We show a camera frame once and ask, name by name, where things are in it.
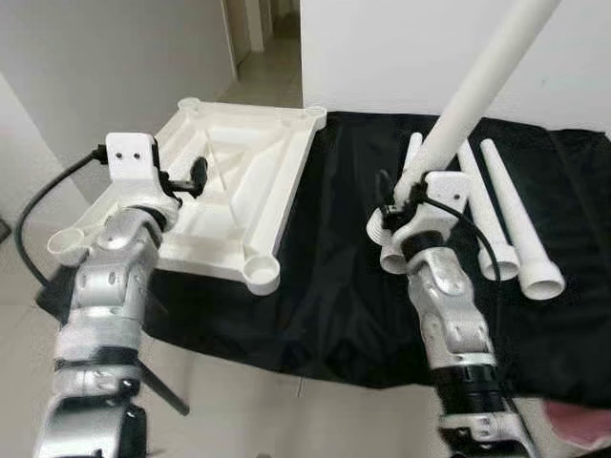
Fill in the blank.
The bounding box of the white plastic table top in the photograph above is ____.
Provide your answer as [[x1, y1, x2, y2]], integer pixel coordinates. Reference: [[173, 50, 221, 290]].
[[46, 95, 327, 297]]

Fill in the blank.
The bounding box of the pink fabric slipper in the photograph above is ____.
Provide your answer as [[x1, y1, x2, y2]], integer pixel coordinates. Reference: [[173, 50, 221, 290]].
[[542, 401, 611, 451]]

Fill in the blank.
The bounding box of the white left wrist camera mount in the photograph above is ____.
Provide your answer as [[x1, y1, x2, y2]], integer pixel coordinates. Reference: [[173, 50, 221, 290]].
[[103, 132, 184, 209]]

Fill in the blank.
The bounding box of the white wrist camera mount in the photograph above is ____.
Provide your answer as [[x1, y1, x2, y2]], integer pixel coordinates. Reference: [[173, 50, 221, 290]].
[[406, 172, 472, 251], [103, 132, 184, 209]]

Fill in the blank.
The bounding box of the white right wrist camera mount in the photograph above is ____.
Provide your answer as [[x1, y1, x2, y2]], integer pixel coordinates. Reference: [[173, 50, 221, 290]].
[[406, 172, 472, 251]]

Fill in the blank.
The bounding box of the white door frame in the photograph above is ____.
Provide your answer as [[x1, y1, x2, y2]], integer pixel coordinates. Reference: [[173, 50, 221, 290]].
[[221, 0, 278, 79]]

